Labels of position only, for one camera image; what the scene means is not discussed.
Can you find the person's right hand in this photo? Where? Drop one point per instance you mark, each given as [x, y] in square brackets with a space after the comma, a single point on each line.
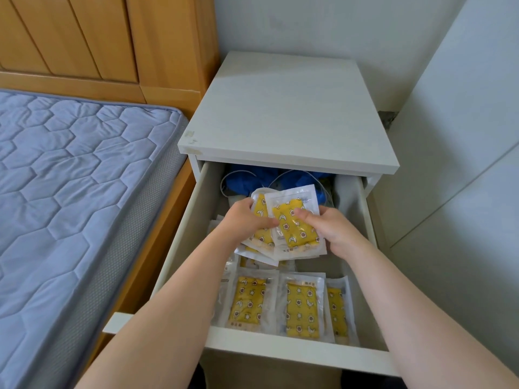
[338, 232]

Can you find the person's left hand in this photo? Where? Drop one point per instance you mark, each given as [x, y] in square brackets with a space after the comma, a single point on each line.
[239, 224]

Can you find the person's right thumb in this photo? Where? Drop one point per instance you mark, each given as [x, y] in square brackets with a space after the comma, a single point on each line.
[305, 215]

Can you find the person's left thumb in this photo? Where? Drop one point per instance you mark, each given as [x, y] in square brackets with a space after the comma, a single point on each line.
[265, 224]

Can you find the yellow patterned sachet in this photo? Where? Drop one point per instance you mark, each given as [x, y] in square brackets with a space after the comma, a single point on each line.
[260, 209]
[292, 236]
[254, 255]

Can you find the person's left forearm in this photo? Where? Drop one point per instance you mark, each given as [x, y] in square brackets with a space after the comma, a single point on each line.
[162, 320]

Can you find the person's right forearm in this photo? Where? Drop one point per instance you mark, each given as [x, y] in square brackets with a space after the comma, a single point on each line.
[413, 320]

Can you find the blue cloth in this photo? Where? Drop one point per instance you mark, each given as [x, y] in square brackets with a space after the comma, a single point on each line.
[247, 180]

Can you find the pile of yellow packets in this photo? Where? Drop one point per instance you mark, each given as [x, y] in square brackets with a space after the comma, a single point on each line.
[301, 307]

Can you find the white nightstand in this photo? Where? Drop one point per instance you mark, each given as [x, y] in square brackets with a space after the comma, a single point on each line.
[284, 113]

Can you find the white nightstand drawer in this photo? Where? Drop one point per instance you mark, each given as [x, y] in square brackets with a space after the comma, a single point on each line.
[292, 350]

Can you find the white wardrobe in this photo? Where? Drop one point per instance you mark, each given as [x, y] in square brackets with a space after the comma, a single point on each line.
[458, 166]

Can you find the blue quilted mattress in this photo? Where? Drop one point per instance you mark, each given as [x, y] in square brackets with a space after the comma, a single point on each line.
[69, 178]

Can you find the wooden bed frame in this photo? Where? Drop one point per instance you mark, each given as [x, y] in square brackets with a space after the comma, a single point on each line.
[162, 44]

